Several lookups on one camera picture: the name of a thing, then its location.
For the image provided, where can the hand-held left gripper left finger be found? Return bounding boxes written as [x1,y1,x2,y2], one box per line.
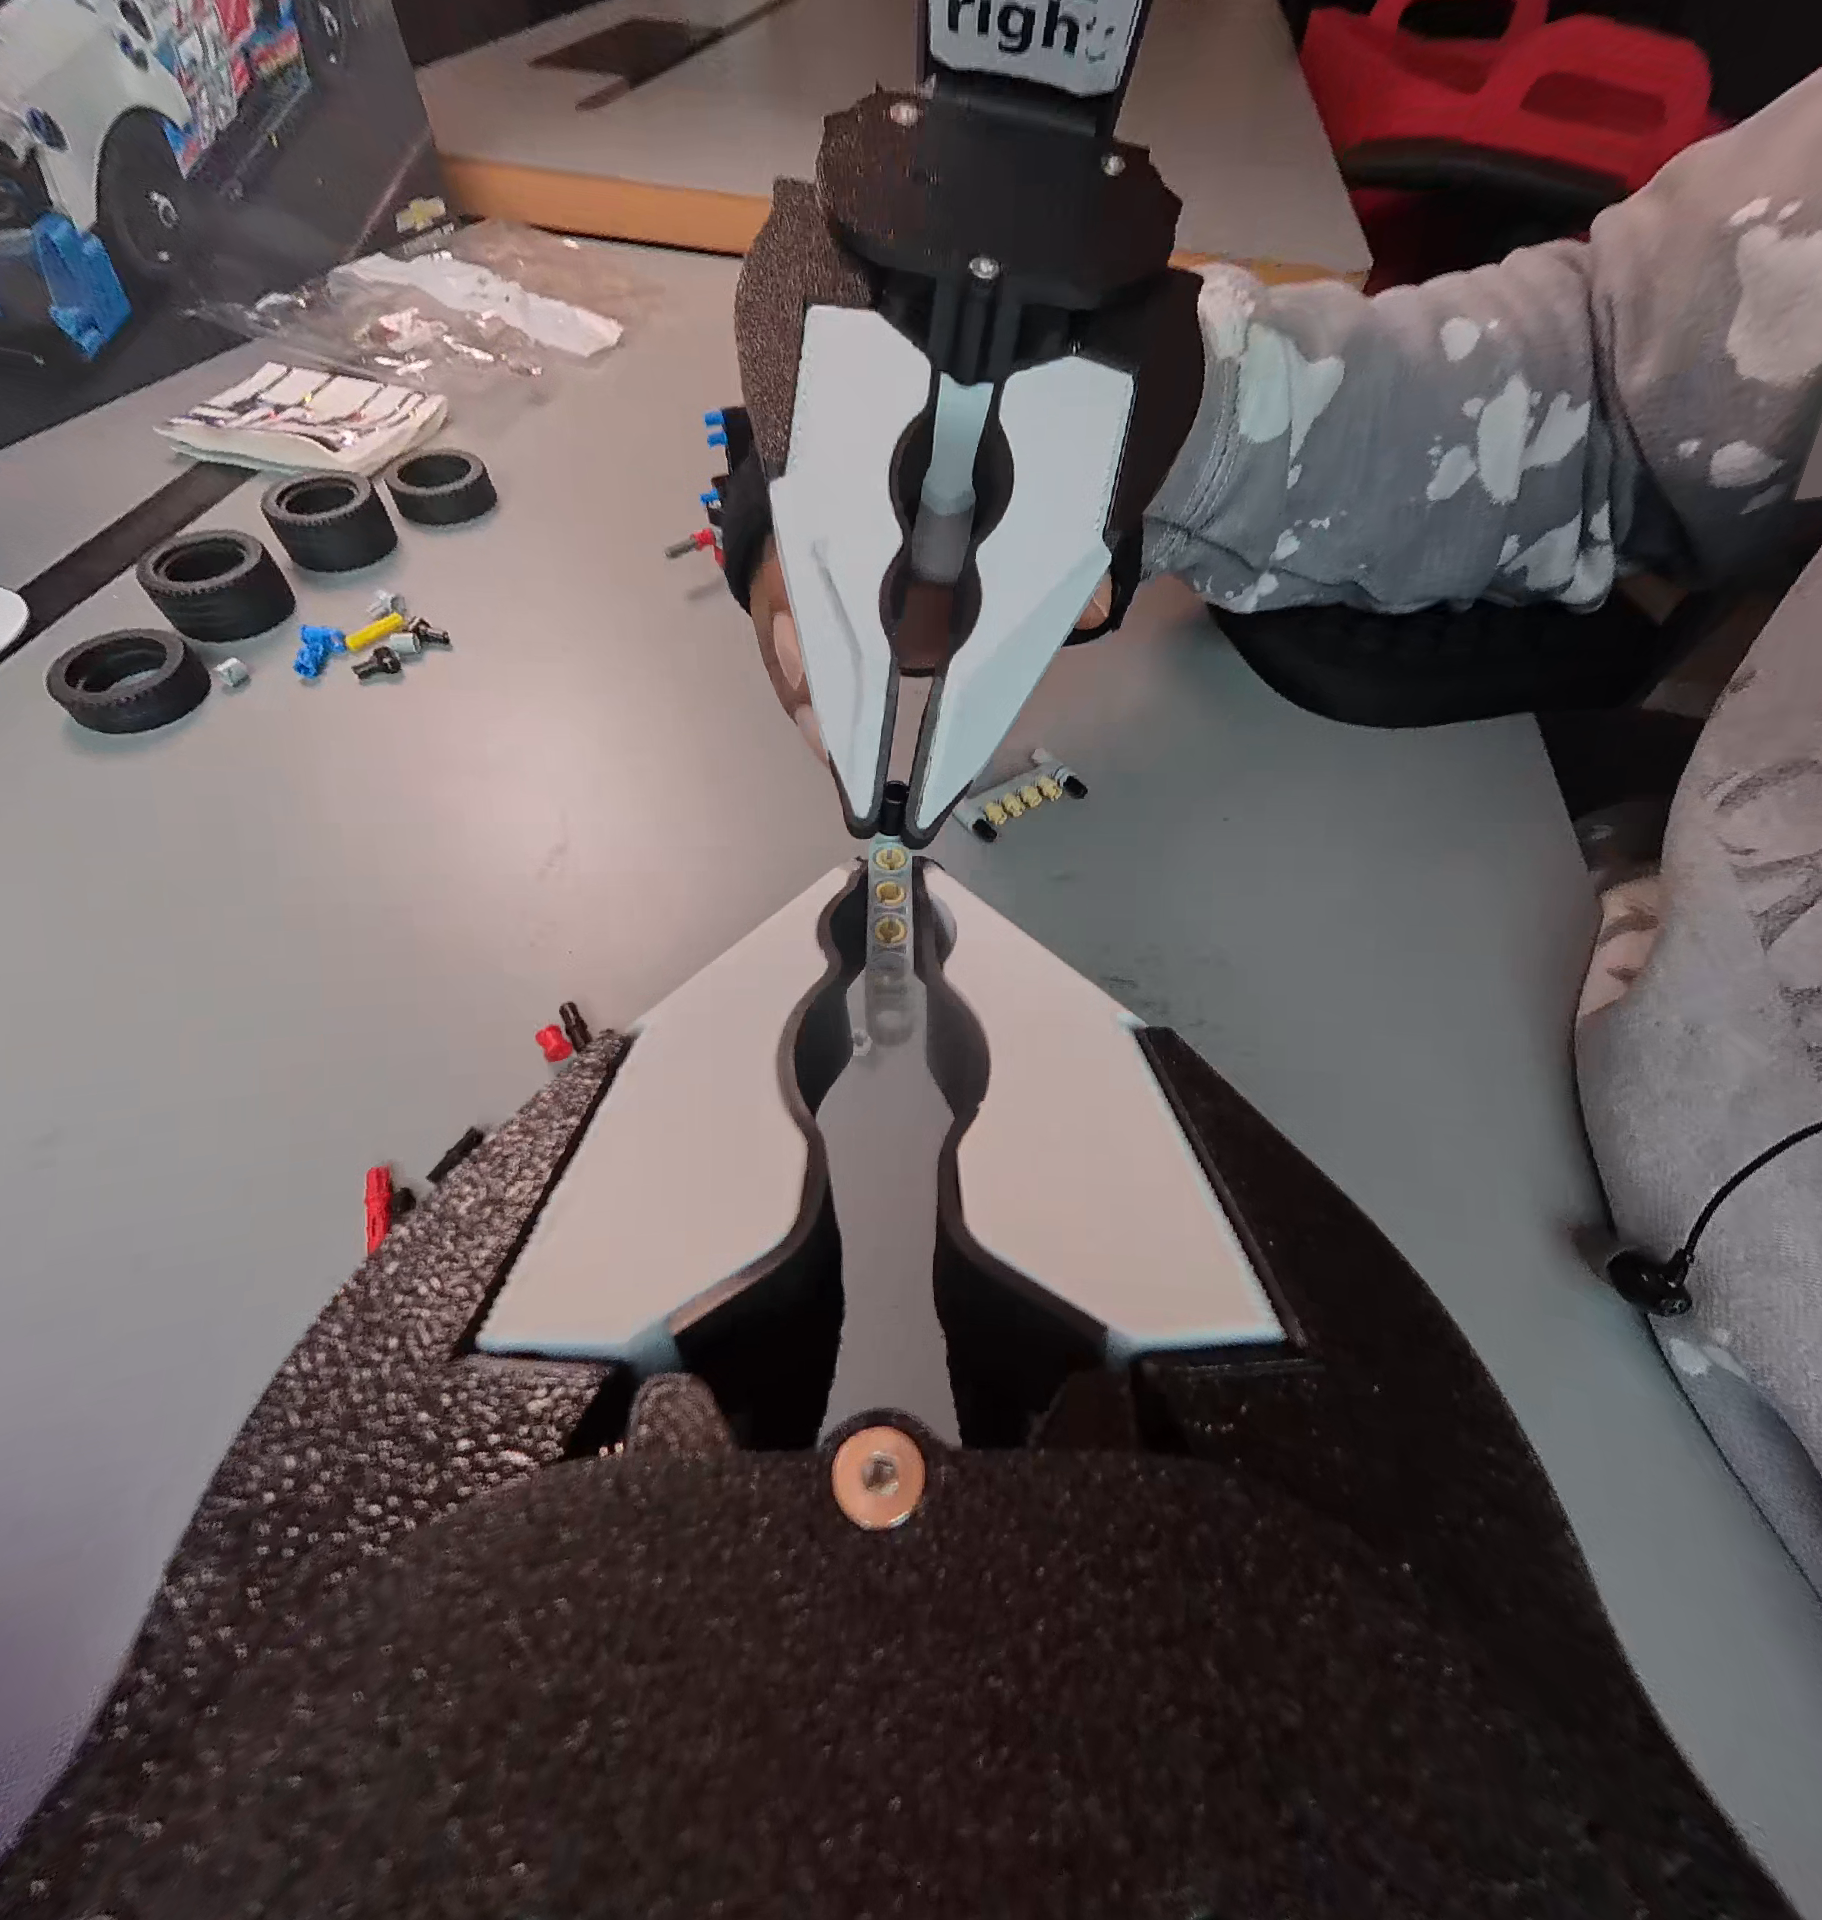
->
[476,861,874,1445]

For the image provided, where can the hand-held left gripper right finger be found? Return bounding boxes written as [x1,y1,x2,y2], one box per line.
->
[919,861,1287,1445]

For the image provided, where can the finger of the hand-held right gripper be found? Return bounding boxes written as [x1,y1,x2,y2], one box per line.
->
[769,304,939,839]
[908,365,1133,845]

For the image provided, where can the pile of small connector pins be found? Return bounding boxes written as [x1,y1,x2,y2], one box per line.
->
[356,1006,589,1254]

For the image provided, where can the grey toy beam with pins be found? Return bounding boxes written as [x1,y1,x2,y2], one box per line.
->
[953,755,1091,842]
[858,840,919,1052]

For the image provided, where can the person's right forearm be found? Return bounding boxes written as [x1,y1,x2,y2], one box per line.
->
[1142,31,1822,618]

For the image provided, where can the grey desk with wooden edge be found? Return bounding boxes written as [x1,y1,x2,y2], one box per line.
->
[416,0,1369,289]

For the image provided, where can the person's right hand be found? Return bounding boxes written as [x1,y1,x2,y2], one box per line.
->
[746,538,837,758]

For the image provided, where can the black toy chassis assembly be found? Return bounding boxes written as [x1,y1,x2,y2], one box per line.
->
[665,403,754,571]

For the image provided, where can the clear plastic bag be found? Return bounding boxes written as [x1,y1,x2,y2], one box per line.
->
[191,216,628,408]

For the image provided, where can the narrow black toy tyre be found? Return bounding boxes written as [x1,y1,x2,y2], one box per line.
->
[385,449,494,527]
[44,628,191,738]

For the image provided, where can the shiny sticker sheet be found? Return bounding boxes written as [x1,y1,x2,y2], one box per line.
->
[151,361,450,478]

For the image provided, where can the red plastic seats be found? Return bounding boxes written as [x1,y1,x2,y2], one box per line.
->
[1298,0,1715,204]

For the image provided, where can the wide black toy tyre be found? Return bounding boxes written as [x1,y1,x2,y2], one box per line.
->
[136,531,298,640]
[262,471,398,574]

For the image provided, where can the toy car set box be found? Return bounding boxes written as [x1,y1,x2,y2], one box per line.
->
[0,0,448,473]

